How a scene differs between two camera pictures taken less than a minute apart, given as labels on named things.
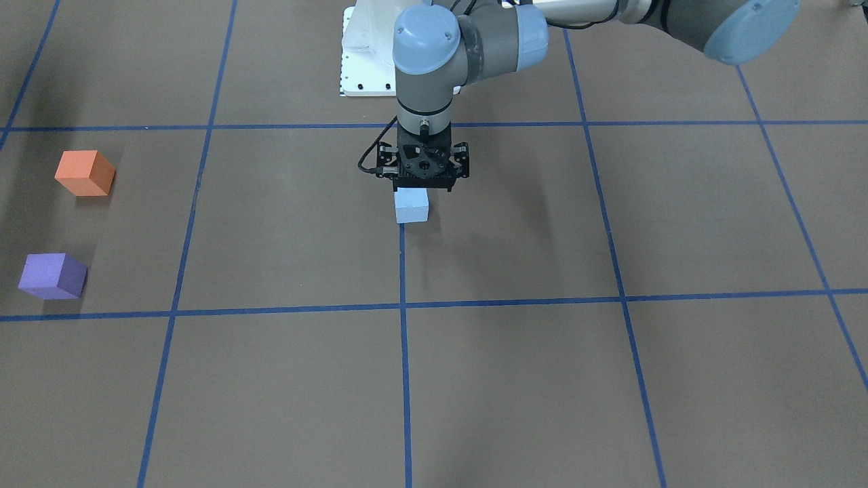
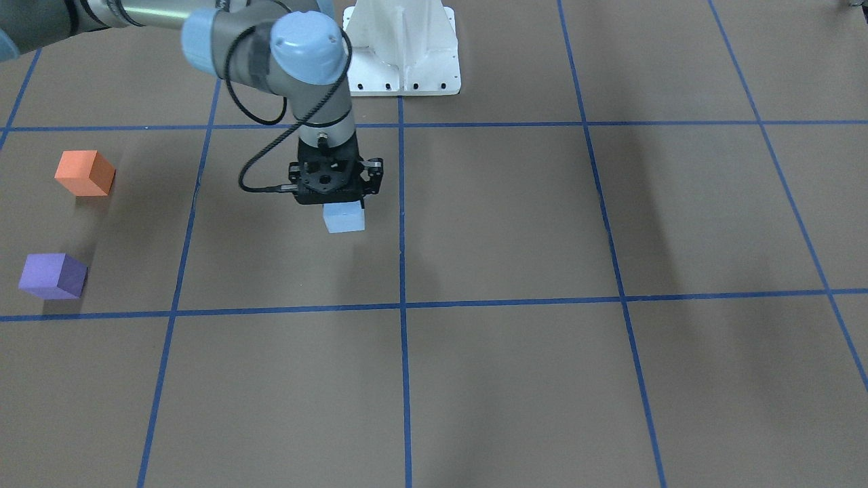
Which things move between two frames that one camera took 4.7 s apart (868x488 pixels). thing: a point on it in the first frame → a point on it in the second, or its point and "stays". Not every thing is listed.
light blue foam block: [411, 205] → [344, 217]
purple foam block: [53, 276] stays
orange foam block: [85, 173] stays
